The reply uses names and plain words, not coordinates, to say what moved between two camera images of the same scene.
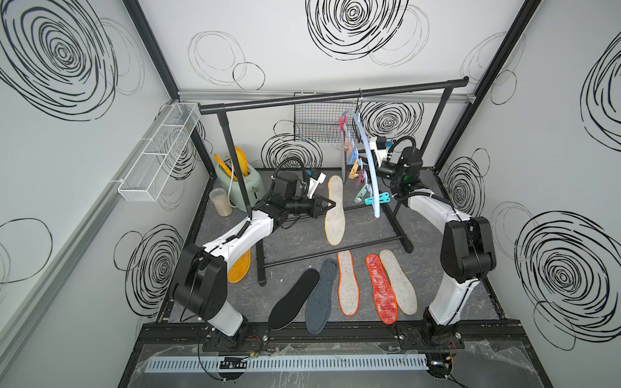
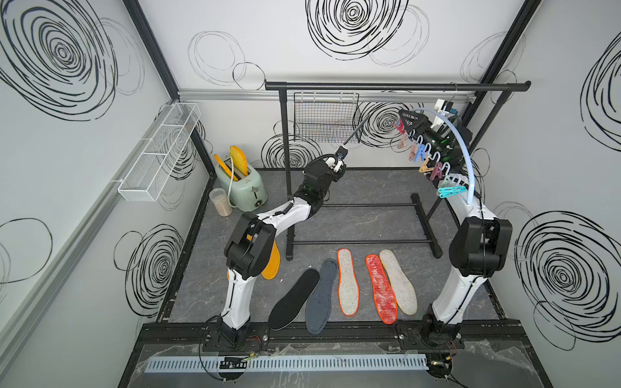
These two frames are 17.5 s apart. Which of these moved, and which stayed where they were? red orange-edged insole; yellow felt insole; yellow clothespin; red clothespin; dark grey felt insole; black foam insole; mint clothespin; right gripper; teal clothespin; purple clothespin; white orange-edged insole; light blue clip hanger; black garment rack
Moved: right gripper; light blue clip hanger; purple clothespin; teal clothespin; black garment rack; yellow clothespin; red clothespin; mint clothespin; yellow felt insole
Stayed: red orange-edged insole; dark grey felt insole; black foam insole; white orange-edged insole
